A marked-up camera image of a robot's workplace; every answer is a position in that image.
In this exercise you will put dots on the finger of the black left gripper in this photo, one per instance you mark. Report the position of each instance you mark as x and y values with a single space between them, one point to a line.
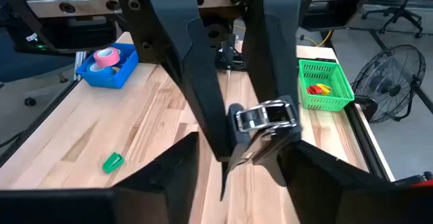
189 65
274 48

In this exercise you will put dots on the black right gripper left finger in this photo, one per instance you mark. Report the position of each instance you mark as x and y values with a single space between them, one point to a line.
84 207

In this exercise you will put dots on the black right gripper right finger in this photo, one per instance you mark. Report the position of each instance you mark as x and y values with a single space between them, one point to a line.
355 200

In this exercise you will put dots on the red mini stapler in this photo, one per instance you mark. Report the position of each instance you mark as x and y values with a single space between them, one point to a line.
314 90

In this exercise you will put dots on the black chrome staple remover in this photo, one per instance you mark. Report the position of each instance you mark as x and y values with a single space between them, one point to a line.
264 115

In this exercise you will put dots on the pink tape roll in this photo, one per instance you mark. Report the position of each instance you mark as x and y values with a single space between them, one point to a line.
105 61

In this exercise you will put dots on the yellow tape roll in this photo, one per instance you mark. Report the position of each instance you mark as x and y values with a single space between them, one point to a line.
116 70

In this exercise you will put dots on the light blue tape roll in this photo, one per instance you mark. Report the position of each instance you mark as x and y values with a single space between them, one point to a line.
98 71

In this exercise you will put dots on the green mini stapler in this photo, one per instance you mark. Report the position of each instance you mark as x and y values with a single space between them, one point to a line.
113 163

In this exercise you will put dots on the yellow mini stapler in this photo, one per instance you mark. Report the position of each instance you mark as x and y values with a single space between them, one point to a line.
325 88

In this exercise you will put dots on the aluminium profile piece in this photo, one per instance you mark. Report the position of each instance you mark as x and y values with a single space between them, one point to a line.
79 65

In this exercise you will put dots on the blue plastic basket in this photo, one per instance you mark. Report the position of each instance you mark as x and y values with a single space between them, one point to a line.
118 78

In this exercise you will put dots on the green plastic basket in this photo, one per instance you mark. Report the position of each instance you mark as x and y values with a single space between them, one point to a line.
321 104

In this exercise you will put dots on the black floor fan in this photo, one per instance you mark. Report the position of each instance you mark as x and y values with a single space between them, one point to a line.
394 90

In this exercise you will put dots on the black office chair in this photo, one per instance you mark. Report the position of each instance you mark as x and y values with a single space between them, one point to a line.
399 11

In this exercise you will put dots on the black table frame rail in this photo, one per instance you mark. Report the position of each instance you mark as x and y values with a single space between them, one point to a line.
368 139

